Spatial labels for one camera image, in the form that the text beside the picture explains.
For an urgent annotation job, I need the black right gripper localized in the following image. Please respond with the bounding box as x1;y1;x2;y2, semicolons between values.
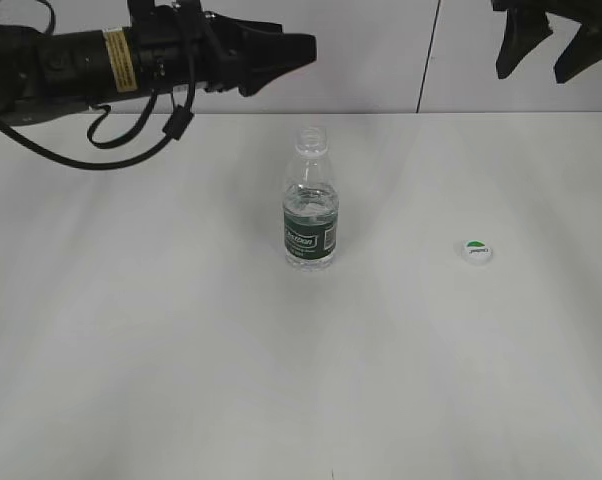
491;0;602;84

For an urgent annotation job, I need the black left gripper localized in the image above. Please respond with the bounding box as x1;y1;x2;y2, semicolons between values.
125;1;317;97

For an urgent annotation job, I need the clear cestbon water bottle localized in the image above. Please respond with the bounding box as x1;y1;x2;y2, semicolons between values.
282;126;339;271

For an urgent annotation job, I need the white green bottle cap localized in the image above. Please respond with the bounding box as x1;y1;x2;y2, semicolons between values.
455;240;494;266

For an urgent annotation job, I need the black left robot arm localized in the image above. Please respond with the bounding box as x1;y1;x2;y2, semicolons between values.
0;1;317;126

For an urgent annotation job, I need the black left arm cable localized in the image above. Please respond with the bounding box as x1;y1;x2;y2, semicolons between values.
0;0;207;171

